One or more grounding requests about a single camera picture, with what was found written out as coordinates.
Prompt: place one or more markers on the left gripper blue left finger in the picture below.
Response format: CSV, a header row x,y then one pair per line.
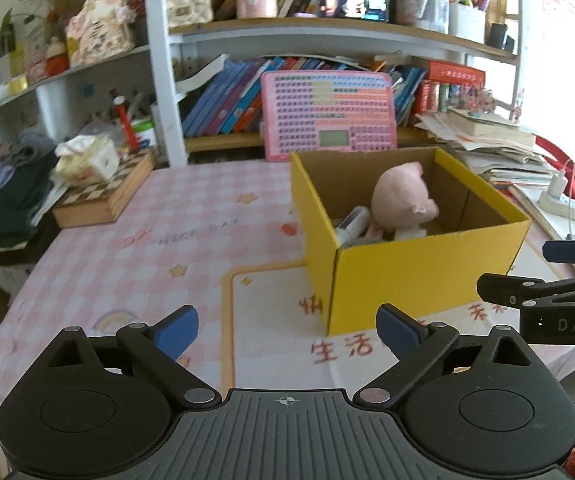
x,y
153,352

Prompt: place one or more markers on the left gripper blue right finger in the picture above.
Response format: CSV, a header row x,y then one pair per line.
x,y
420,350

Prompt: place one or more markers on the white spray bottle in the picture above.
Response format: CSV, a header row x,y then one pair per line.
x,y
353,226

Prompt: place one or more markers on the pink plush pig toy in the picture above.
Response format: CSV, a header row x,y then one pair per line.
x,y
401,199

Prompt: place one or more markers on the white power adapter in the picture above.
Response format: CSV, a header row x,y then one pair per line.
x,y
411,233

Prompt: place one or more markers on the white power strip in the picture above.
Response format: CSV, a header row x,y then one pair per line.
x,y
553,199

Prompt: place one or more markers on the yellow cardboard box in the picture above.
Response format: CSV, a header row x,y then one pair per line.
x,y
477,231

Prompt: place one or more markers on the stack of papers and books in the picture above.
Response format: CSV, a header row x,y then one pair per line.
x,y
499,162

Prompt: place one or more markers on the pink checkered tablecloth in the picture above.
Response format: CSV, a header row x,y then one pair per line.
x,y
226,239

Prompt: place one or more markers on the wooden chess board box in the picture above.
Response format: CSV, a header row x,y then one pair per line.
x,y
103,203

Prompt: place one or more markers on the pile of dark clothes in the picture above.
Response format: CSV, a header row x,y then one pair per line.
x,y
29,186

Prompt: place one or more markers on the floral tissue box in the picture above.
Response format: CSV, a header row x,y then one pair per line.
x,y
86,160

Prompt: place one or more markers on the green white jar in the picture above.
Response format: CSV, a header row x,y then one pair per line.
x,y
144,130

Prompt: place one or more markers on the red book on shelf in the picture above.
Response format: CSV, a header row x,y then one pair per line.
x,y
450,73

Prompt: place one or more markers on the red white pen toy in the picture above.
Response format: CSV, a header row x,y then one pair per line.
x,y
120,103

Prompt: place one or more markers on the row of blue books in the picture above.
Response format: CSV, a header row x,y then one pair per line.
x,y
216,106

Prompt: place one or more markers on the white pen holder cup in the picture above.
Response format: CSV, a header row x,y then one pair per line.
x,y
467,22

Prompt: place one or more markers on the pink keyboard learning tablet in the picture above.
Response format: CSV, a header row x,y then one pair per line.
x,y
326,110

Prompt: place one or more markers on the white wooden bookshelf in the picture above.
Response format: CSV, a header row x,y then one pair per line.
x,y
58,106

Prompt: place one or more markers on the smartphone on shelf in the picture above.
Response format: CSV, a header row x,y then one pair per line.
x,y
364,10

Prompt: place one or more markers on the cream quilted handbag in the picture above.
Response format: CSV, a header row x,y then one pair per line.
x,y
188,12

